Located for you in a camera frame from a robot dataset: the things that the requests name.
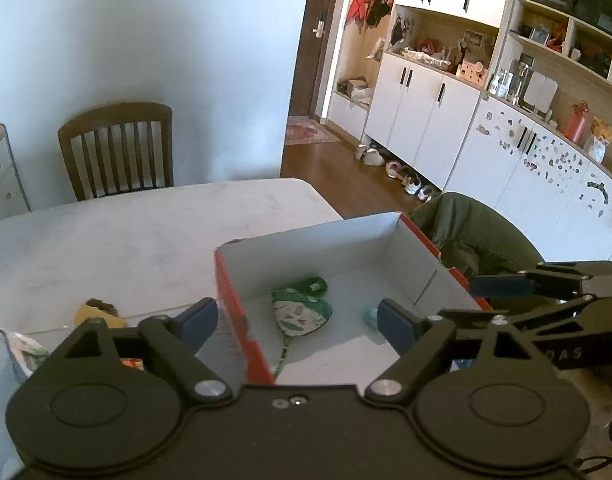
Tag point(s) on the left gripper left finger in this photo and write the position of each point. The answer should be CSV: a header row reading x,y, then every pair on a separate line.
x,y
173,344

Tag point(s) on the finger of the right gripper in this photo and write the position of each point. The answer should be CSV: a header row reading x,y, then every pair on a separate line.
x,y
548,284
583,268

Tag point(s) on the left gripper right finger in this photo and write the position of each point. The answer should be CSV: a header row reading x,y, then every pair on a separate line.
x,y
424,349

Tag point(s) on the yellow cardboard box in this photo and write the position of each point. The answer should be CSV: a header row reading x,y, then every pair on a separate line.
x,y
96,308

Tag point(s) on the green white pouch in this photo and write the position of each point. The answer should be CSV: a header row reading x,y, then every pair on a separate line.
x,y
299,309

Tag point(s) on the clear plastic bag green items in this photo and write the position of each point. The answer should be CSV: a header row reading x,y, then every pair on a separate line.
x,y
26,354

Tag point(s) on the orange small toy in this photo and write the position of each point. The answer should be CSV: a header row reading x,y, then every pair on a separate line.
x,y
137,364

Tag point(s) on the red white cardboard box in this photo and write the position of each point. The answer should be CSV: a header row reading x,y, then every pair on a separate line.
x,y
363,261

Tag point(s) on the dark wooden chair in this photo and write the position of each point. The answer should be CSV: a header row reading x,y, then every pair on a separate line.
x,y
118,149

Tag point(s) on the white drawer sideboard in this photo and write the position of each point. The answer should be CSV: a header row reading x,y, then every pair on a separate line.
x,y
13,200

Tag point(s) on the red patterned doormat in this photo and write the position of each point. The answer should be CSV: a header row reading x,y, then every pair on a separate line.
x,y
306,131

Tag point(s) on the red hanging clothes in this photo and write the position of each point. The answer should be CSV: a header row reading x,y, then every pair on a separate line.
x,y
358,11

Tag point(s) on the dark wooden door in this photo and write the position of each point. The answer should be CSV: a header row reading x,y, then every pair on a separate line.
x,y
310,57

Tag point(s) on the white wall cabinet unit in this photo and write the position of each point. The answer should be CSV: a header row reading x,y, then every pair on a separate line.
x,y
506,101

